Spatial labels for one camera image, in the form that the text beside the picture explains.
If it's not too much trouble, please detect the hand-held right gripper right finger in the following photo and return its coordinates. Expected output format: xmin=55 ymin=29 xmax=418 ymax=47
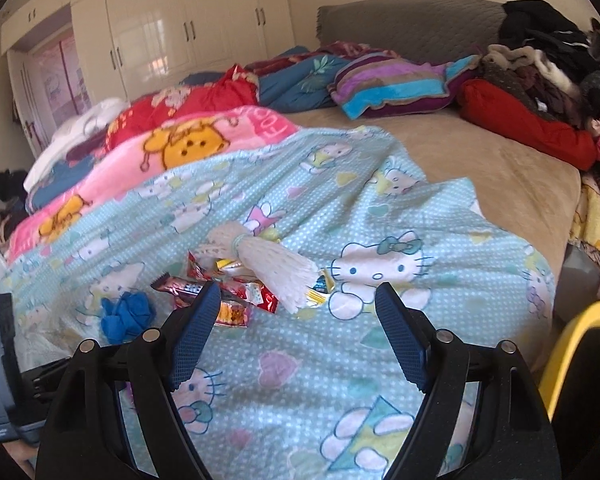
xmin=375 ymin=281 xmax=563 ymax=480

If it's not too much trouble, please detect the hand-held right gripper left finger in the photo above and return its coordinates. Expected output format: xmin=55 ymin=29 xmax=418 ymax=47
xmin=35 ymin=280 xmax=222 ymax=480

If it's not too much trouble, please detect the orange snack packet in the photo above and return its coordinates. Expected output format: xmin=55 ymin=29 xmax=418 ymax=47
xmin=172 ymin=295 xmax=255 ymax=330

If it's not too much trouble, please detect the brown chocolate bar wrapper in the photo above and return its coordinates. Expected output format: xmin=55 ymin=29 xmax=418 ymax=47
xmin=151 ymin=273 xmax=203 ymax=297

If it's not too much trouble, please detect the blue glove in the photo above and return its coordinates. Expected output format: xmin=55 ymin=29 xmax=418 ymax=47
xmin=100 ymin=291 xmax=156 ymax=346

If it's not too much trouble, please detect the shiny red snack wrapper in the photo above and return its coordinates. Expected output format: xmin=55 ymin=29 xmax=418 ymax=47
xmin=219 ymin=280 xmax=280 ymax=316

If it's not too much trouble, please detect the white foam fruit net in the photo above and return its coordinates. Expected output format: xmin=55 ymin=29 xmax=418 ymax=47
xmin=194 ymin=224 xmax=327 ymax=317

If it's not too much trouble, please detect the yellow rimmed black bin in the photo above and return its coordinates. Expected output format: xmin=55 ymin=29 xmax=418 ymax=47
xmin=537 ymin=301 xmax=600 ymax=461

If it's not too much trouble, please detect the dark patterned cloth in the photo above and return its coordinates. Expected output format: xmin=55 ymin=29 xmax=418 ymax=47
xmin=0 ymin=200 xmax=31 ymax=252

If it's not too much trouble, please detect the black fluffy cloth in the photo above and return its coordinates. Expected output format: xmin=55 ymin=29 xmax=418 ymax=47
xmin=0 ymin=170 xmax=31 ymax=201

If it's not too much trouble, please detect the pink cartoon blanket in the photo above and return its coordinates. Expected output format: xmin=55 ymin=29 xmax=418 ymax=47
xmin=5 ymin=105 xmax=301 ymax=266

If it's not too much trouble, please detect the beige bed sheet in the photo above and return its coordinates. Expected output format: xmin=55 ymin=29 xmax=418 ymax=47
xmin=280 ymin=105 xmax=581 ymax=321

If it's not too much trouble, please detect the light blue cat print blanket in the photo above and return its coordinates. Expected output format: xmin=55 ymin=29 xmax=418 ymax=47
xmin=2 ymin=125 xmax=556 ymax=480

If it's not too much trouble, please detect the yellow cartoon blanket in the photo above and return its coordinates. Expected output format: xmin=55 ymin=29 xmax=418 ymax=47
xmin=567 ymin=170 xmax=600 ymax=266

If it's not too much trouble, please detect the white cloth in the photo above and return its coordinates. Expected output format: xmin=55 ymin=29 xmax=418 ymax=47
xmin=24 ymin=97 xmax=131 ymax=193

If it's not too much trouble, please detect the red floral blanket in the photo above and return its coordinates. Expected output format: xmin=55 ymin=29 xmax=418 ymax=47
xmin=102 ymin=64 xmax=261 ymax=153

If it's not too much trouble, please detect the red cushion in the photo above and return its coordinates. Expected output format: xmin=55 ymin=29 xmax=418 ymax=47
xmin=455 ymin=79 xmax=598 ymax=171

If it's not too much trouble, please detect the purple blue striped pillow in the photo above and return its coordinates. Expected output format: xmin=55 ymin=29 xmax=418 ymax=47
xmin=327 ymin=55 xmax=481 ymax=120

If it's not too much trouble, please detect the blue leaf print quilt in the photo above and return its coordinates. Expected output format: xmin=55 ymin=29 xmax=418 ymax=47
xmin=180 ymin=46 xmax=361 ymax=113

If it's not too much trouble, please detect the pink cartoon door curtain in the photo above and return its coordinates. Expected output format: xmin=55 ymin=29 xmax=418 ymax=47
xmin=30 ymin=30 xmax=93 ymax=146

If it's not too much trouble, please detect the maroon blanket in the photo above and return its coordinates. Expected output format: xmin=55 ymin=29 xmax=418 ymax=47
xmin=245 ymin=41 xmax=388 ymax=77

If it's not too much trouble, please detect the grey quilted headboard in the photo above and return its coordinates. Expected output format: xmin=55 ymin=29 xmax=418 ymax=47
xmin=316 ymin=0 xmax=511 ymax=63

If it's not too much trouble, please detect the cream wardrobe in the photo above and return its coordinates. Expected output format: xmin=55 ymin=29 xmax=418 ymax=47
xmin=0 ymin=0 xmax=296 ymax=106

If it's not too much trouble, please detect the pile of dark clothes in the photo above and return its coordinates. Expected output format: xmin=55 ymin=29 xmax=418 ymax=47
xmin=480 ymin=0 xmax=600 ymax=133

